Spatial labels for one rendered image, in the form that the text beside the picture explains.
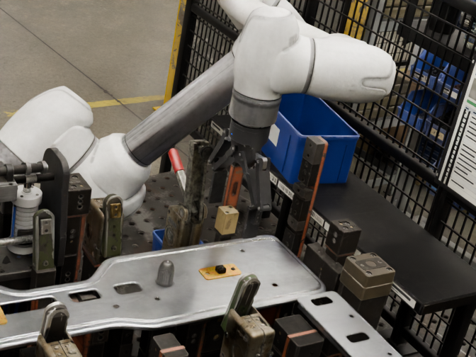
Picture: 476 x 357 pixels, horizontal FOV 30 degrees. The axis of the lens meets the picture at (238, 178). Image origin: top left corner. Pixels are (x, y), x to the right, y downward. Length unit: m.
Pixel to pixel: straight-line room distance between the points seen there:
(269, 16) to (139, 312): 0.58
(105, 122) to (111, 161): 2.52
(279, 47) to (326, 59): 0.09
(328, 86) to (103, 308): 0.57
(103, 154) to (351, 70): 0.90
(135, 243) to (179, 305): 0.75
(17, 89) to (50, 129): 2.82
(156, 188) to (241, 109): 1.14
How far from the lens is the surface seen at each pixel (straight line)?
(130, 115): 4.92
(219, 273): 1.79
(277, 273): 1.84
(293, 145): 2.12
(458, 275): 1.96
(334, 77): 1.57
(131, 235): 2.45
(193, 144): 1.80
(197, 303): 1.70
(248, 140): 1.62
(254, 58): 1.55
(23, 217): 1.78
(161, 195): 2.67
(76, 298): 1.70
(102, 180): 2.29
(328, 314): 1.76
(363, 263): 1.83
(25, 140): 2.26
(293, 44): 1.56
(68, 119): 2.26
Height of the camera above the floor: 1.97
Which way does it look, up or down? 26 degrees down
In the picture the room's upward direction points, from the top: 12 degrees clockwise
